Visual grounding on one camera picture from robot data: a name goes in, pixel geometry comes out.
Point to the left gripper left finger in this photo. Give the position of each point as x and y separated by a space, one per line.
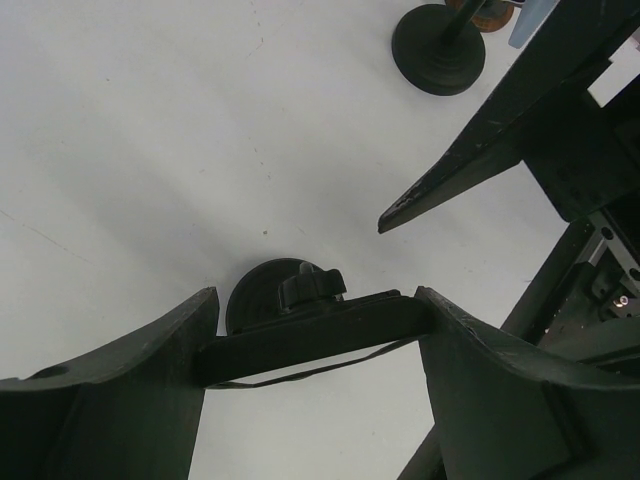
127 410

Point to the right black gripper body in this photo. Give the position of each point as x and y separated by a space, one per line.
584 154

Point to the black smartphone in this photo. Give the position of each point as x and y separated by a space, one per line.
354 326

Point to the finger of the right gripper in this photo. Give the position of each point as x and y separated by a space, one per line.
573 31

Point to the brown round stand base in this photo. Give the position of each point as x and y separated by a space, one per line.
492 15

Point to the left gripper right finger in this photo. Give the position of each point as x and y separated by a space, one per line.
505 409

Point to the black phone stand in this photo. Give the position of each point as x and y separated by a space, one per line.
287 289
438 49

